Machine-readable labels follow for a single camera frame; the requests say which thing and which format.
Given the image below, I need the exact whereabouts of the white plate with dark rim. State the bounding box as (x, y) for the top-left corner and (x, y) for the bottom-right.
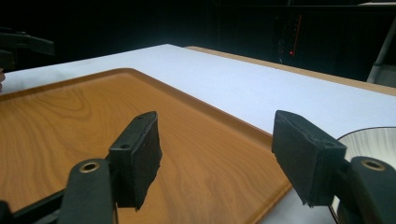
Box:
(329, 126), (396, 224)

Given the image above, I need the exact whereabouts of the wooden tray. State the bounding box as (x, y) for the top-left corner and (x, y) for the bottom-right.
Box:
(0, 67), (292, 224)

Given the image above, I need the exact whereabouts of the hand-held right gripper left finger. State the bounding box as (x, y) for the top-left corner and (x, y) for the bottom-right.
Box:
(106, 111), (163, 211)

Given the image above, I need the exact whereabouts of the dark device with red light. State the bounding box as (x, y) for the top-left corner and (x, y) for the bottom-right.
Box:
(272, 12), (304, 64)

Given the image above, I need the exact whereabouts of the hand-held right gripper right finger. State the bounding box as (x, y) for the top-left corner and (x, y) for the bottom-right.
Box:
(271, 109), (348, 208)

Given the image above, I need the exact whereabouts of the white metal stand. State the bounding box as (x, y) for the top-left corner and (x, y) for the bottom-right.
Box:
(366, 17), (396, 89)

